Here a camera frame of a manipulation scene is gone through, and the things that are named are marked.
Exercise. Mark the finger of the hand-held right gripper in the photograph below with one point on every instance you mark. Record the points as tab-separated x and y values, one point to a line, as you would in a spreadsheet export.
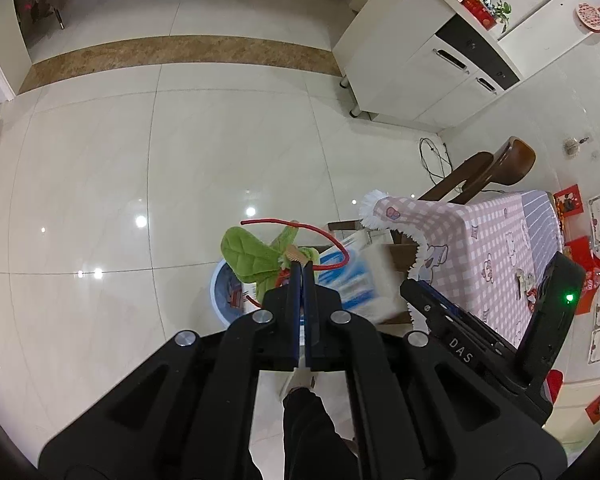
480	319
430	312

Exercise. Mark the pink round fan ornament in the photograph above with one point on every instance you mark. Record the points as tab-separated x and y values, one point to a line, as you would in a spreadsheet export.
591	16

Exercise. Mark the red box with dark print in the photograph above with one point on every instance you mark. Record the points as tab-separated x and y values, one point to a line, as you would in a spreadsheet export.
567	201

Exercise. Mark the person's white shoe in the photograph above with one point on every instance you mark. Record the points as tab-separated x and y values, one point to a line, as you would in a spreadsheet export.
297	381

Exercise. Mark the white sideboard cabinet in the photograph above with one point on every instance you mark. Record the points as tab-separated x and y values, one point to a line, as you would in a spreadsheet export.
410	50

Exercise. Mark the red round tin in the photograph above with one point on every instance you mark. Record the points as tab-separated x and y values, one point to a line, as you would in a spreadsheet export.
477	12

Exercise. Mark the red gift bag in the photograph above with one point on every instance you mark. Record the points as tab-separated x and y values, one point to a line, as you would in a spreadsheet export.
587	270

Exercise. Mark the blue plastic bucket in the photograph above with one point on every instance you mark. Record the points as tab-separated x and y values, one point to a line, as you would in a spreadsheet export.
220	290

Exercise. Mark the person's black trouser leg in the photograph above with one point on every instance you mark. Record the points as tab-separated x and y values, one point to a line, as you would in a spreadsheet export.
312	440

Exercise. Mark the red paper cup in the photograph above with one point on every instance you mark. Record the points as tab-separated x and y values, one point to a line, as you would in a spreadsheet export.
236	297

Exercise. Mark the table with checkered cloth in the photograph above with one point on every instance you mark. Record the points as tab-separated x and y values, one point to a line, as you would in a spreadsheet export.
480	250

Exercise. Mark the grey wall hook ornament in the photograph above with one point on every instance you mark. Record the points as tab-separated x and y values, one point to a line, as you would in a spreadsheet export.
572	146

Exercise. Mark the brown wooden dining chair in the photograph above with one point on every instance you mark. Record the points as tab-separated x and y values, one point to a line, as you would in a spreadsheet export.
510	160

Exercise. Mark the white blue printed carton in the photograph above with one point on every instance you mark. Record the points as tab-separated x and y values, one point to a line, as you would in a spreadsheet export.
370	280

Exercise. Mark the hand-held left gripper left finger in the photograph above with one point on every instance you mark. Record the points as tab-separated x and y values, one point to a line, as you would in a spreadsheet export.
296	290

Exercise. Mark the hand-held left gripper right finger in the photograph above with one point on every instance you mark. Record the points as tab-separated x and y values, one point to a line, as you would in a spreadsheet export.
310	290

